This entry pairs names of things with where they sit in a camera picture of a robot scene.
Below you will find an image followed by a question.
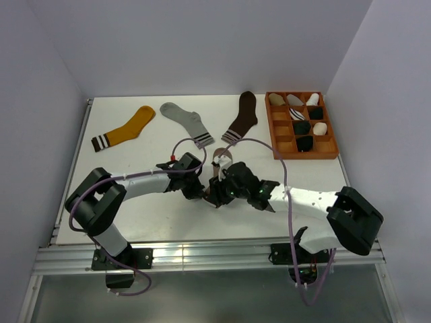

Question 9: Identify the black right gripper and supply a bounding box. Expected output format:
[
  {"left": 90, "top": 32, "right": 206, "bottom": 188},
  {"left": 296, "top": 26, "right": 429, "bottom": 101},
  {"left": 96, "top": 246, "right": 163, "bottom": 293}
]
[{"left": 207, "top": 170, "right": 250, "bottom": 207}]

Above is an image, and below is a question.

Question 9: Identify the tan sock with maroon cuff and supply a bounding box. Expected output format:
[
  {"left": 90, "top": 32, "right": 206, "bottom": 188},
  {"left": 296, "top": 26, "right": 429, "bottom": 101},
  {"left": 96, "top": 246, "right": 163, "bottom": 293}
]
[{"left": 203, "top": 147, "right": 233, "bottom": 208}]

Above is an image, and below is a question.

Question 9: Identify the plain black sock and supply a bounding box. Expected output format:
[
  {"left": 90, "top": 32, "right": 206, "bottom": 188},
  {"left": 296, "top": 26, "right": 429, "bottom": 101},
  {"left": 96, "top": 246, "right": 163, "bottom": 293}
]
[{"left": 292, "top": 120, "right": 311, "bottom": 136}]

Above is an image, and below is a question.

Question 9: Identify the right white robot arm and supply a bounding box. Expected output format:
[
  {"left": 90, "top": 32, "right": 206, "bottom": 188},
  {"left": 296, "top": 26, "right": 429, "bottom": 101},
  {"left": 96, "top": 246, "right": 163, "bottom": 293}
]
[{"left": 206, "top": 157, "right": 384, "bottom": 262}]

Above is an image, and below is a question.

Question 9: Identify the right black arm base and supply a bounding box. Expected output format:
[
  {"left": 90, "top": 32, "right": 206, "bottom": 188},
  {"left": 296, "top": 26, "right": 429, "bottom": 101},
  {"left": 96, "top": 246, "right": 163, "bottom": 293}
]
[{"left": 268, "top": 243, "right": 330, "bottom": 284}]

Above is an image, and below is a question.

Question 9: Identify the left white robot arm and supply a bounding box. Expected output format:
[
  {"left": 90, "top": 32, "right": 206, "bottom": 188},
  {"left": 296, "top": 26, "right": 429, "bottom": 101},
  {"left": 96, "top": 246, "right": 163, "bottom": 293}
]
[{"left": 65, "top": 153, "right": 204, "bottom": 268}]

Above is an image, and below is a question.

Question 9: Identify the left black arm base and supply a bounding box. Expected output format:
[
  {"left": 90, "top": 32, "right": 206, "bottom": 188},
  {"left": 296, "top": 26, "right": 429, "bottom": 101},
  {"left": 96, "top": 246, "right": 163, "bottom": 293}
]
[{"left": 91, "top": 246, "right": 153, "bottom": 296}]

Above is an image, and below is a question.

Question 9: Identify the grey sock with black stripes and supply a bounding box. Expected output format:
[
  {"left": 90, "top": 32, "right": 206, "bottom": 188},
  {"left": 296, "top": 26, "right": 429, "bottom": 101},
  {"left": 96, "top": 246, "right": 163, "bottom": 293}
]
[{"left": 160, "top": 102, "right": 215, "bottom": 149}]

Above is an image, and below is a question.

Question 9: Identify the brown sock with pink stripes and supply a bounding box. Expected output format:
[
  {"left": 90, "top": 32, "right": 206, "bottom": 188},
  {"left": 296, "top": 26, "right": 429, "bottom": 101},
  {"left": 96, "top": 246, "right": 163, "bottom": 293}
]
[{"left": 222, "top": 91, "right": 258, "bottom": 144}]

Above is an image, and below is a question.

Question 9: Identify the mustard yellow sock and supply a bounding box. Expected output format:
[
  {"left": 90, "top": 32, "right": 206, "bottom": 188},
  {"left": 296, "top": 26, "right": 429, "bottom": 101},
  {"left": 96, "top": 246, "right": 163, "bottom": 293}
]
[{"left": 91, "top": 106, "right": 156, "bottom": 153}]

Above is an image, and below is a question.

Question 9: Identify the orange wooden compartment tray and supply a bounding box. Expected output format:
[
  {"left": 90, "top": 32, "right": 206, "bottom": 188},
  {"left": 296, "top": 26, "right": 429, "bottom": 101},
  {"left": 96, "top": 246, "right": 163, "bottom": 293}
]
[{"left": 265, "top": 92, "right": 339, "bottom": 159}]

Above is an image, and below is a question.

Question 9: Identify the rolled striped sock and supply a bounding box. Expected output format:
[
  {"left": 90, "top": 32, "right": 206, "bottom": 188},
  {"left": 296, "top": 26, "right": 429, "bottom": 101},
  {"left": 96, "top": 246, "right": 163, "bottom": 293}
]
[{"left": 289, "top": 108, "right": 306, "bottom": 120}]

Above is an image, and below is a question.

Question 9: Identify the rolled beige sock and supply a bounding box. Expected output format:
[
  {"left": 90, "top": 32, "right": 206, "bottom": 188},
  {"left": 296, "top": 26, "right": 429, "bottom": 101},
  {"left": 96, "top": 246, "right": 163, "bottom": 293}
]
[{"left": 268, "top": 93, "right": 286, "bottom": 106}]

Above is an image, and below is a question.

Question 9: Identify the rolled cream sock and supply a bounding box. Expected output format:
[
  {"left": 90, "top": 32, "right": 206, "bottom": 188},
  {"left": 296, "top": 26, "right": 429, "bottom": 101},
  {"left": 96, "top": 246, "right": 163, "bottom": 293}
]
[{"left": 312, "top": 122, "right": 328, "bottom": 136}]

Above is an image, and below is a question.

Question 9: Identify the rolled grey sock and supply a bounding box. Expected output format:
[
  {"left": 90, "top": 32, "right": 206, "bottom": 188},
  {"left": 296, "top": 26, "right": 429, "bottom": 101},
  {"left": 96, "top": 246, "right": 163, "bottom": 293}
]
[{"left": 286, "top": 94, "right": 304, "bottom": 106}]

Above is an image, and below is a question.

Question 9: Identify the rolled black sock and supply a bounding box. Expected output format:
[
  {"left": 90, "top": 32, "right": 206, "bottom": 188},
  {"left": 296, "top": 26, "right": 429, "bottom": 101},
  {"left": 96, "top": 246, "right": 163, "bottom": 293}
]
[{"left": 308, "top": 106, "right": 324, "bottom": 120}]

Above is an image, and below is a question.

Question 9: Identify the rolled white sock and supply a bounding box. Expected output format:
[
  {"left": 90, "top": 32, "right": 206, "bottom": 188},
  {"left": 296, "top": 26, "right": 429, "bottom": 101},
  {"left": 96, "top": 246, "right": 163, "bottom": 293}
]
[{"left": 306, "top": 93, "right": 320, "bottom": 106}]

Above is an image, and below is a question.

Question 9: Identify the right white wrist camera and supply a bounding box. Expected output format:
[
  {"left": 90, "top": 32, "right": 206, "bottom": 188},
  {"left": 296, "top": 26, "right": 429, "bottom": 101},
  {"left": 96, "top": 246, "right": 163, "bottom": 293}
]
[{"left": 211, "top": 155, "right": 233, "bottom": 182}]

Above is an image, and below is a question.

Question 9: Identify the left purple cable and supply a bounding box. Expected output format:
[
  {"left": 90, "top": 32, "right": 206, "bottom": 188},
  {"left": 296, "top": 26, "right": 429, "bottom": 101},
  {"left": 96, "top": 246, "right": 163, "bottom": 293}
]
[{"left": 69, "top": 137, "right": 207, "bottom": 297}]

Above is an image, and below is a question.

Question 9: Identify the purple cable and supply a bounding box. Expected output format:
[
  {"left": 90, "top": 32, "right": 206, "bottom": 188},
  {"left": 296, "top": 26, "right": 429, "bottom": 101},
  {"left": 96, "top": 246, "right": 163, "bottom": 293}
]
[
  {"left": 218, "top": 138, "right": 337, "bottom": 306},
  {"left": 69, "top": 137, "right": 207, "bottom": 297}
]

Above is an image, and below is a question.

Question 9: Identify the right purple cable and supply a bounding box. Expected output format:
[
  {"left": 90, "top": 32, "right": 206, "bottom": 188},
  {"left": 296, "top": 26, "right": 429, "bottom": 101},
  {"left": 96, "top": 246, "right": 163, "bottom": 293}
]
[{"left": 218, "top": 138, "right": 337, "bottom": 306}]

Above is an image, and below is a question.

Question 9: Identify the aluminium frame rail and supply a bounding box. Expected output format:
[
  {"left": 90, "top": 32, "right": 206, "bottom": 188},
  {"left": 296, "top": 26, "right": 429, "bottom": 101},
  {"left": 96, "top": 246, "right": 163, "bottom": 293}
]
[{"left": 32, "top": 235, "right": 387, "bottom": 277}]

